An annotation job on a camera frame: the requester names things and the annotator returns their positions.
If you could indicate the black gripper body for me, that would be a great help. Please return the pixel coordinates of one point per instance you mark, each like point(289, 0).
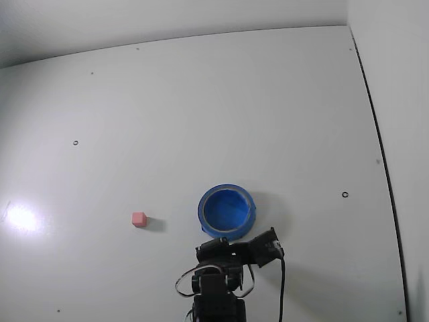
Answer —
point(217, 251)

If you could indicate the small orange cube block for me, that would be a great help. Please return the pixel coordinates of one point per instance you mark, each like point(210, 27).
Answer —
point(139, 219)

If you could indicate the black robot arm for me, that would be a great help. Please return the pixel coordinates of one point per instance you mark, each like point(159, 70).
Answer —
point(214, 302)

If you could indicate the blue tape roll bin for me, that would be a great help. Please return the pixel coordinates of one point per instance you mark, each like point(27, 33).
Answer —
point(228, 214)

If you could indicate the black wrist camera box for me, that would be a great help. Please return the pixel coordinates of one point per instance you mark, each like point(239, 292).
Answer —
point(266, 248)

